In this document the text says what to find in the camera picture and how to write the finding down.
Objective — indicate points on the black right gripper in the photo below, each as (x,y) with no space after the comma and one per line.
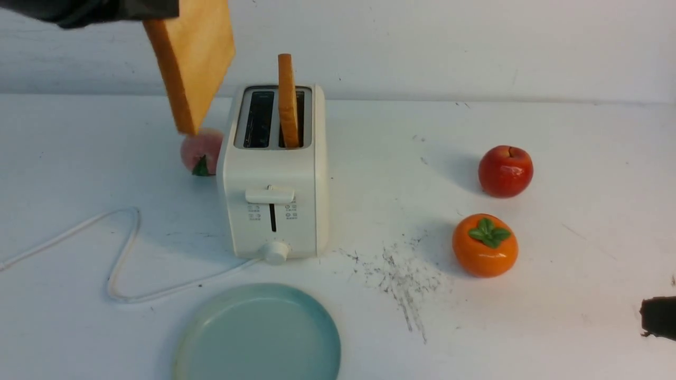
(658,317)

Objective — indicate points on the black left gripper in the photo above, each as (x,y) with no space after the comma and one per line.
(79,14)

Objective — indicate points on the toast slice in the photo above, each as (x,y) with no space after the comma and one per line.
(287,104)
(194,52)

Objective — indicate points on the white two-slot toaster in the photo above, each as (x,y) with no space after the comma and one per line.
(275,200)

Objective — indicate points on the orange toy persimmon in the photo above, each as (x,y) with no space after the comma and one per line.
(484,246)

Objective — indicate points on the pink toy peach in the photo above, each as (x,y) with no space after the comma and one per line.
(200,153)

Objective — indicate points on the red toy apple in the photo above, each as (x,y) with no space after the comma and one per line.
(505,171)

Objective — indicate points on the light green round plate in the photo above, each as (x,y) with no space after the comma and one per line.
(259,331)

